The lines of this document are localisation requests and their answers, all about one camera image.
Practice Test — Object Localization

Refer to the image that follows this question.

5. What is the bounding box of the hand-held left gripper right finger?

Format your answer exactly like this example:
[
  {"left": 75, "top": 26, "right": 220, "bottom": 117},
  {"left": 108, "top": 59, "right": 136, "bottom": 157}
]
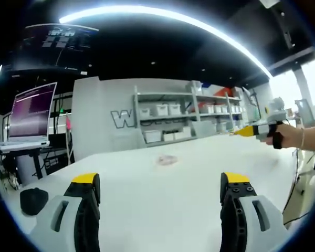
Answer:
[{"left": 219, "top": 172, "right": 289, "bottom": 252}]

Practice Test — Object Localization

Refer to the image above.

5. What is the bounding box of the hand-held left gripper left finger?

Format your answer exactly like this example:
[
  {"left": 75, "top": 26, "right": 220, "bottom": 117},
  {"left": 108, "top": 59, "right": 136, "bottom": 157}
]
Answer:
[{"left": 28, "top": 172, "right": 102, "bottom": 252}]

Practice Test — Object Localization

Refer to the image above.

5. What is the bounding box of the person's right hand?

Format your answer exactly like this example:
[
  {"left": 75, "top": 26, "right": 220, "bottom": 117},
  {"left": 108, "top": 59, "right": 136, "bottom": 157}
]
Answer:
[{"left": 261, "top": 123, "right": 302, "bottom": 150}]

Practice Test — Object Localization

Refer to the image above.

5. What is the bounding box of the black pouch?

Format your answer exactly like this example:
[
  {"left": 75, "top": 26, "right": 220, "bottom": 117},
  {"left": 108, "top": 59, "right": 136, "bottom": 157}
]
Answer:
[{"left": 19, "top": 187, "right": 48, "bottom": 216}]

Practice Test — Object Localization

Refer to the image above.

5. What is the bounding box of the black computer case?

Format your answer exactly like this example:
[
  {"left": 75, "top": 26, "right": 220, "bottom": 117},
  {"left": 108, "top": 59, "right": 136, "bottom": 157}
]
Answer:
[{"left": 43, "top": 155, "right": 69, "bottom": 176}]

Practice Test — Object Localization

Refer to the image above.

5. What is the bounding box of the red and blue carton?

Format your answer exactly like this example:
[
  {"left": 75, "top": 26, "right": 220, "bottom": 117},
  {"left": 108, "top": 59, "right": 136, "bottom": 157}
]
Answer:
[{"left": 202, "top": 82, "right": 234, "bottom": 98}]

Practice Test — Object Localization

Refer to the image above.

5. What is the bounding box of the white office chair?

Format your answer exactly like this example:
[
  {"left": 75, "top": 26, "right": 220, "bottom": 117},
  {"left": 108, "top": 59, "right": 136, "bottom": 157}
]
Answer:
[{"left": 298, "top": 151, "right": 315, "bottom": 196}]

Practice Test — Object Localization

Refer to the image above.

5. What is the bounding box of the grey metal shelving unit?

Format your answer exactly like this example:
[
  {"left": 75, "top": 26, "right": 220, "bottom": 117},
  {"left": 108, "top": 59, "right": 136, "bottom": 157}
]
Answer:
[
  {"left": 132, "top": 85, "right": 200, "bottom": 145},
  {"left": 191, "top": 80, "right": 246, "bottom": 132}
]

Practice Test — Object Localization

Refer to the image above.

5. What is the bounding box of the white standing desk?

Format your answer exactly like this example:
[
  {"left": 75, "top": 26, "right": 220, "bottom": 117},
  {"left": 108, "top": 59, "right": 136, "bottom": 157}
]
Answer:
[{"left": 0, "top": 141, "right": 50, "bottom": 184}]

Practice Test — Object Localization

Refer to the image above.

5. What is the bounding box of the black monitor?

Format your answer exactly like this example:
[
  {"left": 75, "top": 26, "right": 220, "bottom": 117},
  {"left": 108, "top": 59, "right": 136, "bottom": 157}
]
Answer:
[{"left": 48, "top": 133, "right": 69, "bottom": 150}]

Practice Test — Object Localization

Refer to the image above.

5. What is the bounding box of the grey shelf with bins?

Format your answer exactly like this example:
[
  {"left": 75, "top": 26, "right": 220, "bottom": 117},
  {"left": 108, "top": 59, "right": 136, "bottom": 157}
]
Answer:
[{"left": 139, "top": 103, "right": 244, "bottom": 144}]

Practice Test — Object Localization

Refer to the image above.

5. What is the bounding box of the purple screen monitor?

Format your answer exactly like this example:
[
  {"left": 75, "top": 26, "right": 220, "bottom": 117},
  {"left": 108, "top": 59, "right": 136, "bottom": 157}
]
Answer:
[{"left": 7, "top": 81, "right": 58, "bottom": 148}]

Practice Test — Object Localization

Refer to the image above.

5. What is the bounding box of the hanging dark screen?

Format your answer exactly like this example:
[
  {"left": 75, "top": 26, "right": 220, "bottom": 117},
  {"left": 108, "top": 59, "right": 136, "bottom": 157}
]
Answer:
[{"left": 14, "top": 23, "right": 100, "bottom": 73}]

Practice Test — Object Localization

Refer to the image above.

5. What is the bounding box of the long ceiling light strip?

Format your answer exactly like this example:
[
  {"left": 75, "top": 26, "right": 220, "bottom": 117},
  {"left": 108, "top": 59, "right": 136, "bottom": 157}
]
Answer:
[{"left": 59, "top": 5, "right": 274, "bottom": 78}]

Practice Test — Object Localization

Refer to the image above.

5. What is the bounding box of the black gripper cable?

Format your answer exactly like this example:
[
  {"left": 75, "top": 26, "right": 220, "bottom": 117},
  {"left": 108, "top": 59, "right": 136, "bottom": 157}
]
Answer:
[{"left": 282, "top": 148, "right": 310, "bottom": 226}]

